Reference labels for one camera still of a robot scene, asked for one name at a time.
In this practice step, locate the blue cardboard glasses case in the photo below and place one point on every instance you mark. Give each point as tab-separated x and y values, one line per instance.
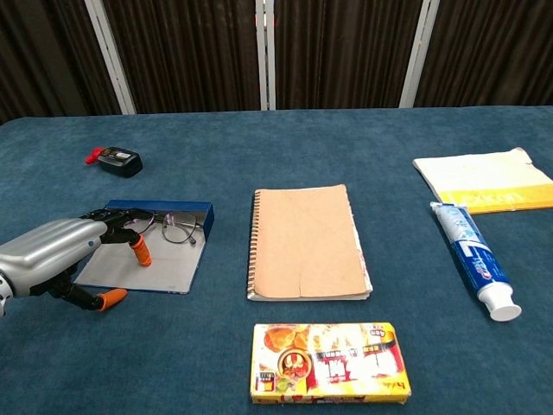
173	268

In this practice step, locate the blue white toothpaste tube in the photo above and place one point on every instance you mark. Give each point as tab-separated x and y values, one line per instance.
473	255

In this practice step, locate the blue velvet tablecloth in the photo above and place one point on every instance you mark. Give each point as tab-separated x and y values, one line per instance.
216	151

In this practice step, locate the yellow red food box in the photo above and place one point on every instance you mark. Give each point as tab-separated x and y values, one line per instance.
328	367

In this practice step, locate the dark brown pleated curtain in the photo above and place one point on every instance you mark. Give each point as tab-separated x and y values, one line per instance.
194	52

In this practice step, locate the thin black metal eyeglasses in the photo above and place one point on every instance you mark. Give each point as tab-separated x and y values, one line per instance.
177	233

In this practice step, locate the white blue left robot arm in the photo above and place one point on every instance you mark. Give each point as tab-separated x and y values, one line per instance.
3	298

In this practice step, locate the small black red device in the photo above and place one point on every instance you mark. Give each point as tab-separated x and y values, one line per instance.
121	162

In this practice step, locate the brown cover spiral notebook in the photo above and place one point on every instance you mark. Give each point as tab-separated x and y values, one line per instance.
302	242

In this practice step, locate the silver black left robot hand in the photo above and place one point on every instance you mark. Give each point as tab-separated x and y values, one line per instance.
47	246

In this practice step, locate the white metal screen post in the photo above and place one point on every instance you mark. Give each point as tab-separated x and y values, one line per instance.
110	56
418	56
265	65

